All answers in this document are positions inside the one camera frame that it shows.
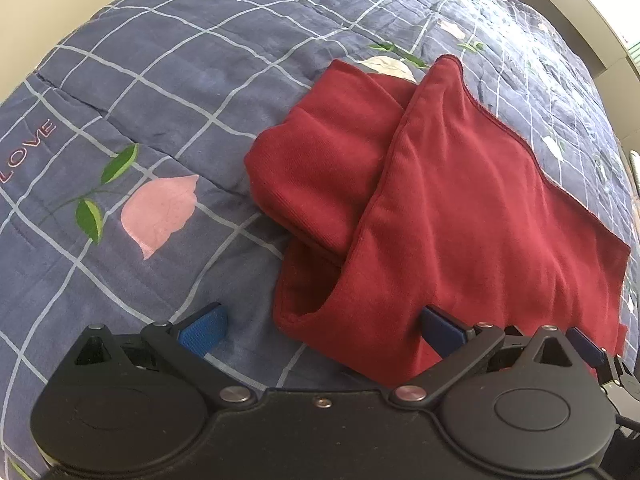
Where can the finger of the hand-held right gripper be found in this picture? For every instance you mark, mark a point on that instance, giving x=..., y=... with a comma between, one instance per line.
x=589, y=347

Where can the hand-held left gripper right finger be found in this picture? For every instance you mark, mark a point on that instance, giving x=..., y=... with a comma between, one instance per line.
x=442, y=332

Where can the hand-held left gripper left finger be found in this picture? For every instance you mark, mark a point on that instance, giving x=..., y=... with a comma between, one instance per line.
x=205, y=330

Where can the red long-sleeve shirt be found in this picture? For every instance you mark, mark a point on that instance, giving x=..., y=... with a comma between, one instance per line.
x=450, y=200

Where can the blue plaid floral quilt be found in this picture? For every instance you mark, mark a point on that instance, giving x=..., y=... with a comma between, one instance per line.
x=150, y=85

